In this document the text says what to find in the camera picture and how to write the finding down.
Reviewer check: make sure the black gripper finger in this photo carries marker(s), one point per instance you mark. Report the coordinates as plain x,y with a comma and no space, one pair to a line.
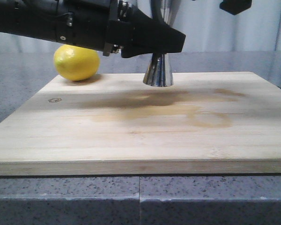
235,7

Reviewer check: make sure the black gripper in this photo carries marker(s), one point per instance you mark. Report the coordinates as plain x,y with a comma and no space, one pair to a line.
95,24

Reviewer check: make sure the steel hourglass jigger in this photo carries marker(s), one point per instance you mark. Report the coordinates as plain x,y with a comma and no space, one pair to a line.
159,73

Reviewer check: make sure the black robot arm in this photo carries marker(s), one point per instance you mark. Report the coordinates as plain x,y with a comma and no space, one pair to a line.
35,18

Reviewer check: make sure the grey curtain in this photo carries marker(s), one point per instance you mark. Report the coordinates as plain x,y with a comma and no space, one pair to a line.
208,28

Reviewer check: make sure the yellow lemon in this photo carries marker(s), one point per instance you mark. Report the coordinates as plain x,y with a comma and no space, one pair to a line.
76,63

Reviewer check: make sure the wooden cutting board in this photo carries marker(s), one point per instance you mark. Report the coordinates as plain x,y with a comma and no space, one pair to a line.
205,123

